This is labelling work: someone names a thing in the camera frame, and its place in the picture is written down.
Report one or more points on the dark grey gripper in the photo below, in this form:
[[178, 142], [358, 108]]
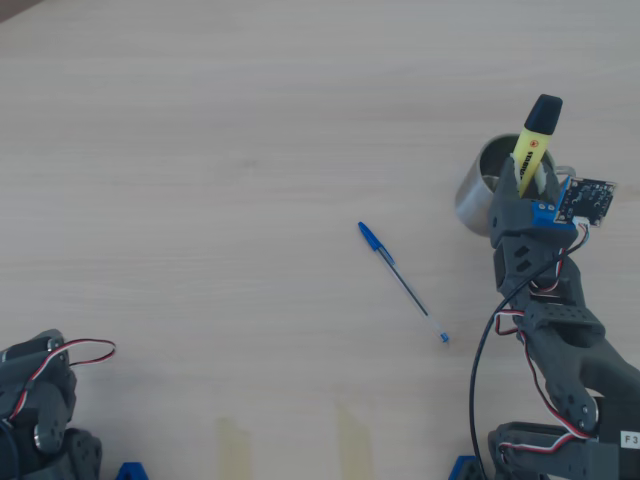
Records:
[[511, 216]]

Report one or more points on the blue robot arm base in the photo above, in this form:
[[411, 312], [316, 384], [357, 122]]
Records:
[[465, 469]]

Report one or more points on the silver metal cup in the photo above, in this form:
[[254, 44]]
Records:
[[475, 200]]

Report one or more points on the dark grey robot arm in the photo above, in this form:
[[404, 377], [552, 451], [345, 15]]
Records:
[[575, 340]]

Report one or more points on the idle dark grey robot arm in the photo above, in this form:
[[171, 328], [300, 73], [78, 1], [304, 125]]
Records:
[[45, 400]]

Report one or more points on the yellow highlighter with black cap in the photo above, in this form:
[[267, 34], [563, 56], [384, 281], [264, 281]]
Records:
[[535, 140]]

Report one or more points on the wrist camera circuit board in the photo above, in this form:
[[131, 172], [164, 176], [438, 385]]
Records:
[[587, 200]]

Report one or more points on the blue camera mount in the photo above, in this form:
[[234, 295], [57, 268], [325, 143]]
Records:
[[545, 214]]

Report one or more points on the blue ballpoint pen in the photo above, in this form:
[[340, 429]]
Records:
[[372, 240]]

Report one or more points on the masking tape strip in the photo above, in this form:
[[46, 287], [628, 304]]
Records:
[[232, 445]]

